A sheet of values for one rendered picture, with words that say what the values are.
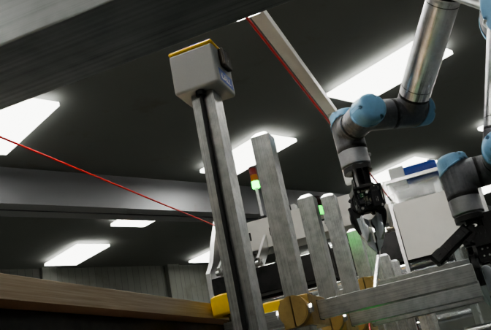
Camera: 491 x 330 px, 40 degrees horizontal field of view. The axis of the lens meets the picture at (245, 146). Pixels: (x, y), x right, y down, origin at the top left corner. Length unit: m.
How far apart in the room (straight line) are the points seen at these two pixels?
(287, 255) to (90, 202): 7.13
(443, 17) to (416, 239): 2.51
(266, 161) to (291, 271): 0.20
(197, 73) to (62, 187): 7.18
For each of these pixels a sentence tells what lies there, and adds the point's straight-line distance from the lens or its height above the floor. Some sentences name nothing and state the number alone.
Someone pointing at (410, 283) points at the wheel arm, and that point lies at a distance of 1.14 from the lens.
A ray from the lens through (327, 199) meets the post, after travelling 1.67.
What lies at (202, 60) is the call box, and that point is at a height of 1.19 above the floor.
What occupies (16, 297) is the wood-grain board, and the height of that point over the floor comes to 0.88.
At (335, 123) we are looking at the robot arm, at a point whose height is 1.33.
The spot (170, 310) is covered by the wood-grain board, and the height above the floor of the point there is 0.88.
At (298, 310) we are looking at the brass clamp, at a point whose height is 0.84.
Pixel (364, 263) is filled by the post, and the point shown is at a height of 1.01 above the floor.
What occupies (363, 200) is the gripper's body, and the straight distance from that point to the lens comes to 1.63.
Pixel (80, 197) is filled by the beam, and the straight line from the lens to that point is 8.17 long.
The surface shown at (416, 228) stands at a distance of 3.94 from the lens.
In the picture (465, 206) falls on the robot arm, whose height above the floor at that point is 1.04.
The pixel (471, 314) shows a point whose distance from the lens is 3.88.
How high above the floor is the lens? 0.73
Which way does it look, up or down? 20 degrees up
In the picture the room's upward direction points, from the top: 12 degrees counter-clockwise
